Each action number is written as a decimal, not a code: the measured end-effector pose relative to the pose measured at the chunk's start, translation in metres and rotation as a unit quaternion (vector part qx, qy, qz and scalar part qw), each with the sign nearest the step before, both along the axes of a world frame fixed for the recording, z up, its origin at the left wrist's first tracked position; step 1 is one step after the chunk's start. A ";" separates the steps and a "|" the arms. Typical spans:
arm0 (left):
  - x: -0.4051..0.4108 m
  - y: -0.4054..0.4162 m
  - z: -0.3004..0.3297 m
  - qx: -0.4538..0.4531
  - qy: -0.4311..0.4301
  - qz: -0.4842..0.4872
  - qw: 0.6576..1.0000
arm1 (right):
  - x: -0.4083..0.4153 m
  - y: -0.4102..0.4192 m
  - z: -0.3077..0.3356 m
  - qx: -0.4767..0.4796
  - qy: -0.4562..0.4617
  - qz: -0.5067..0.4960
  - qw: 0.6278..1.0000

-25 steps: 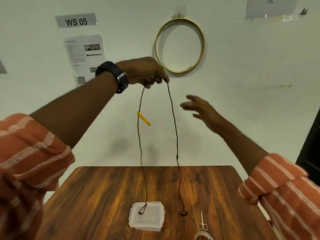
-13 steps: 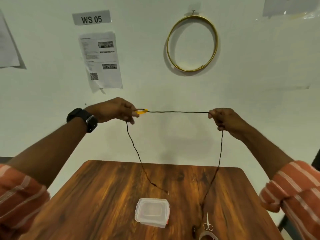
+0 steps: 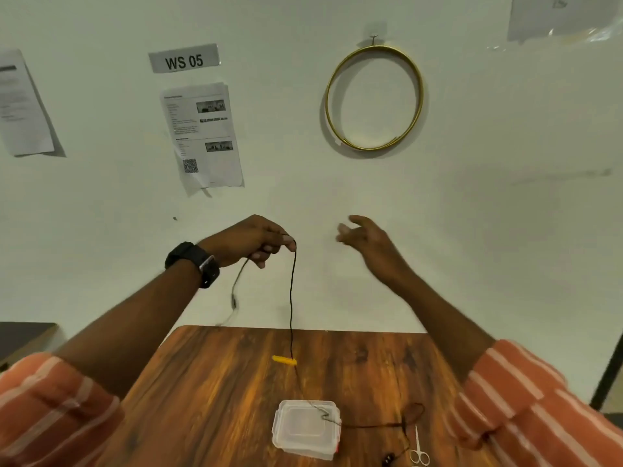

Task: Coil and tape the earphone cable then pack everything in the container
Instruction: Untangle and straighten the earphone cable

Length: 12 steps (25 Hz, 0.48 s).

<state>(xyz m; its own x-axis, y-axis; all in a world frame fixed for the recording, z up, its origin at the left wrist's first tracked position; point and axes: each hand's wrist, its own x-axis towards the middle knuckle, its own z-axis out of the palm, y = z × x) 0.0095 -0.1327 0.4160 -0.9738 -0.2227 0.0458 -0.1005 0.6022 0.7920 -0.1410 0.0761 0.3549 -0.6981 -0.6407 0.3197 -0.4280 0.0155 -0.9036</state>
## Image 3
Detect person's right hand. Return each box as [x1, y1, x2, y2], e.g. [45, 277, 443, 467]
[336, 215, 415, 287]

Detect person's left hand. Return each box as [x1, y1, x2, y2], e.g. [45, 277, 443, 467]
[199, 215, 298, 269]

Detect thin black cord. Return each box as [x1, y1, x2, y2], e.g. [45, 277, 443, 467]
[215, 240, 427, 467]

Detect person's right forearm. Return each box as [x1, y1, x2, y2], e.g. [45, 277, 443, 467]
[385, 266, 497, 385]

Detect person's left forearm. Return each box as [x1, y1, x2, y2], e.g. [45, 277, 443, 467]
[53, 260, 203, 399]

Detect black smartwatch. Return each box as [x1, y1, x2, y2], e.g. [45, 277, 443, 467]
[165, 241, 221, 289]

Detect printed instruction sheet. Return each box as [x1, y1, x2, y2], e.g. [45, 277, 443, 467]
[159, 82, 245, 198]

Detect gold embroidery hoop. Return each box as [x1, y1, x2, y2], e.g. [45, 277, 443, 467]
[324, 43, 425, 152]

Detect clear plastic container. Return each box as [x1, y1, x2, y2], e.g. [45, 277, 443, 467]
[271, 400, 343, 461]

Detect white label sign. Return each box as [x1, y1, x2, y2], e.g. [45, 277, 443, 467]
[148, 43, 221, 74]

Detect small silver scissors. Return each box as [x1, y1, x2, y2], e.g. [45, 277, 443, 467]
[408, 425, 431, 467]

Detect orange striped right sleeve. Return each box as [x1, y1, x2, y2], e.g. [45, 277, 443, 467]
[445, 339, 623, 467]

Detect orange striped sleeve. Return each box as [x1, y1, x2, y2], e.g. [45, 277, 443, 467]
[445, 339, 623, 467]
[0, 352, 125, 467]

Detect dark neighbouring table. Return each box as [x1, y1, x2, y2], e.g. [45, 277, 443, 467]
[0, 322, 59, 371]

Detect orange striped left sleeve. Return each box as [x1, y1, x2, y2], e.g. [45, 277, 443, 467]
[0, 352, 125, 467]

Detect white text paper sheet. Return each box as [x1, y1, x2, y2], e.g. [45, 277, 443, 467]
[0, 48, 55, 157]

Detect black metal leg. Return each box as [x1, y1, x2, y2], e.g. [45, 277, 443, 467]
[589, 334, 623, 412]

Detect blank white paper sheet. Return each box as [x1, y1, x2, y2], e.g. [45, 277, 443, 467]
[506, 0, 623, 44]

